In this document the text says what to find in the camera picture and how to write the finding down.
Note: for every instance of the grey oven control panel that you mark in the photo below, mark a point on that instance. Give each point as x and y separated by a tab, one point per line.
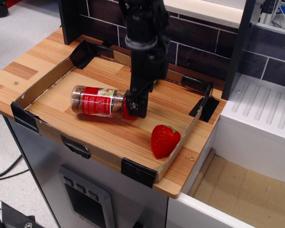
90	202

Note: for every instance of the red toy strawberry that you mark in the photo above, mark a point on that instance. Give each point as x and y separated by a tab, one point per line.
164	140

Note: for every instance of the white ribbed sink drainer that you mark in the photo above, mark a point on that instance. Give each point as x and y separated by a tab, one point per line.
257	105

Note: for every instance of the dark shelf post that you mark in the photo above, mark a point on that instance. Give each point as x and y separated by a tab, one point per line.
232	76
70	20

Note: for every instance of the red-lidded spice bottle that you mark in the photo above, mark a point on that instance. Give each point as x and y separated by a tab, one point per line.
103	102

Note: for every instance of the dark shelf post left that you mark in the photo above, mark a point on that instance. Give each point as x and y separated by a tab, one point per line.
70	20

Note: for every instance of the taped cardboard fence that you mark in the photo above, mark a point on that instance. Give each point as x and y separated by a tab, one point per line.
189	105

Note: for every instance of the dark shelf post right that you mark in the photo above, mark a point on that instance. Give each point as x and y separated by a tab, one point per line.
232	76

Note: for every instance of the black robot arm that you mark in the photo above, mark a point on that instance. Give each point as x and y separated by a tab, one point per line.
145	21

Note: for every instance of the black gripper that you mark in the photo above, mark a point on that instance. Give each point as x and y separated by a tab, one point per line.
149	62

